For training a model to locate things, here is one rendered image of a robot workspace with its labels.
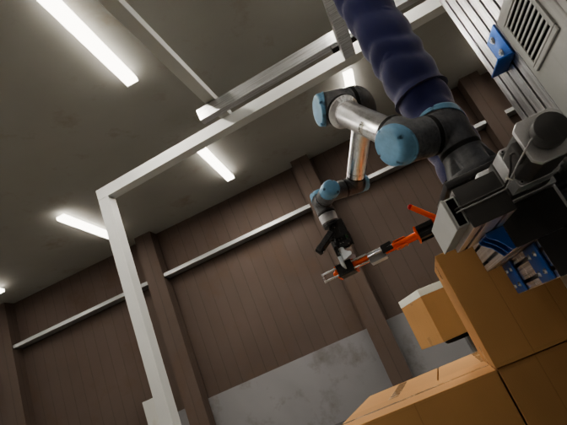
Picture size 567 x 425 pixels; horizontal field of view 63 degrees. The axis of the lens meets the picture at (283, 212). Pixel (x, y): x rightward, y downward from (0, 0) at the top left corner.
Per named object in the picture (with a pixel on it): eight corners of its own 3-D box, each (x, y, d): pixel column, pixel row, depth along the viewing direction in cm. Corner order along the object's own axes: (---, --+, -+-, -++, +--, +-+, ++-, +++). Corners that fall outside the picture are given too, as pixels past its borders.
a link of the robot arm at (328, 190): (343, 174, 186) (336, 186, 196) (319, 180, 182) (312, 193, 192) (351, 190, 183) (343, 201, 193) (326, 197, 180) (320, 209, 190)
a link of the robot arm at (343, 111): (447, 120, 121) (342, 83, 165) (399, 132, 116) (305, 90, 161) (444, 162, 127) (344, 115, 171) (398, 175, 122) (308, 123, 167)
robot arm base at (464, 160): (510, 155, 117) (489, 124, 120) (455, 180, 119) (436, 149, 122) (498, 175, 131) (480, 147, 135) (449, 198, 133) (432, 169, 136)
